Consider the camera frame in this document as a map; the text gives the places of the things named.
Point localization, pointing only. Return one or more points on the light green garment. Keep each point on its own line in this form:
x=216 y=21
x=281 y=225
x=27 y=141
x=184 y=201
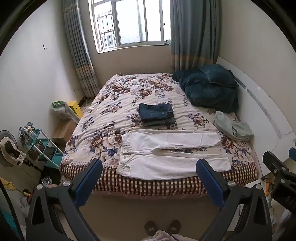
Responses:
x=233 y=127

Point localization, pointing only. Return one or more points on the floral bed blanket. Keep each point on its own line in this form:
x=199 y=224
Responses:
x=129 y=92

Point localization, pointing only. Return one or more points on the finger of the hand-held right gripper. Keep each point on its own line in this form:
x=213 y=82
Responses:
x=292 y=154
x=272 y=162

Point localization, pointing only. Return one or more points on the toys on shelf rack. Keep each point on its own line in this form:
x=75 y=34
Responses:
x=29 y=133

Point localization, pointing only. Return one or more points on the folded dark grey pants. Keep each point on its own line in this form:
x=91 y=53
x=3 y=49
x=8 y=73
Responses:
x=159 y=123

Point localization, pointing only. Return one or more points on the white pants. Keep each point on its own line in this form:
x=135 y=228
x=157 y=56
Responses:
x=161 y=166

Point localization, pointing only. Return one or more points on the yellow box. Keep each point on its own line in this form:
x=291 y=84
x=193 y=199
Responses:
x=75 y=109

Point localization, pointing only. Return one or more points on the person's pale clothing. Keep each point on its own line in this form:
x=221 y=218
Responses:
x=165 y=236

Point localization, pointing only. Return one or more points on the standing fan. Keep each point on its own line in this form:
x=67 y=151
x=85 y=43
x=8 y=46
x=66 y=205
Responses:
x=10 y=150

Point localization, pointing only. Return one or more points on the window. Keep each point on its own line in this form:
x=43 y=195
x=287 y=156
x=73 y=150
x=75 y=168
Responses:
x=129 y=23

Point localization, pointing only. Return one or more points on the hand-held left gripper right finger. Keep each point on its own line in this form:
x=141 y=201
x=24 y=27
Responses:
x=211 y=183

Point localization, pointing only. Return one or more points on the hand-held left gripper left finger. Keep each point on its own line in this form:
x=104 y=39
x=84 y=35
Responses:
x=89 y=180

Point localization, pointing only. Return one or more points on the folded blue jeans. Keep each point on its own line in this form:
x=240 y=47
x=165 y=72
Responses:
x=156 y=111

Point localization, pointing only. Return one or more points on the dark slipper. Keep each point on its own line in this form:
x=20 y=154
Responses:
x=174 y=227
x=150 y=228

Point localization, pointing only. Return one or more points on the dark teal pillow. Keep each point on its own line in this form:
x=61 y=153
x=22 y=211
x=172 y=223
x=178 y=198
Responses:
x=218 y=75

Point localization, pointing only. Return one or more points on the red checked bed sheet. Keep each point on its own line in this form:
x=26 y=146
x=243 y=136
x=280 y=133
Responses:
x=150 y=186

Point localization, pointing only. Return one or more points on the white headboard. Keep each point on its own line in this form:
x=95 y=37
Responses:
x=261 y=111

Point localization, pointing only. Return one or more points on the teal shelf rack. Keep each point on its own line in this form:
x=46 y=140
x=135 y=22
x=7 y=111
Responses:
x=47 y=148

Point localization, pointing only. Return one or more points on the cardboard box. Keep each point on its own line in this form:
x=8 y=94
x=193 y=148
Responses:
x=66 y=132

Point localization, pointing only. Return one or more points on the striped grey-blue curtain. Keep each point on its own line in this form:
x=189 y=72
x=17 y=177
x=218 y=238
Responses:
x=78 y=51
x=194 y=34

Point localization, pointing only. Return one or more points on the dark teal quilt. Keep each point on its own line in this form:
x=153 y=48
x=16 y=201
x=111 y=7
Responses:
x=208 y=97

